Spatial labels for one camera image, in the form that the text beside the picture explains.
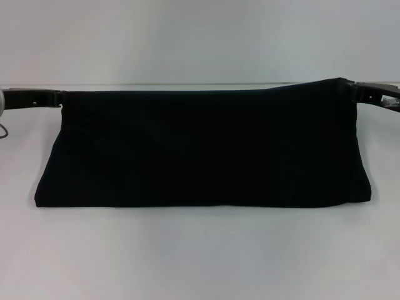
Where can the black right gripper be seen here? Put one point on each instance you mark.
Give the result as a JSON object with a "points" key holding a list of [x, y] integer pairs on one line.
{"points": [[378, 95]]}

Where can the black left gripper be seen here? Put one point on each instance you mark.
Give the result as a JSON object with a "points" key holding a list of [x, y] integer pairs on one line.
{"points": [[31, 98]]}

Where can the black shirt with FREE print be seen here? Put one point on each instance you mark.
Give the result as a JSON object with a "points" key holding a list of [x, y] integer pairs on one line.
{"points": [[200, 147]]}

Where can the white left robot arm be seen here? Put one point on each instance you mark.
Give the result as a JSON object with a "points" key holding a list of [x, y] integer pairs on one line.
{"points": [[2, 103]]}

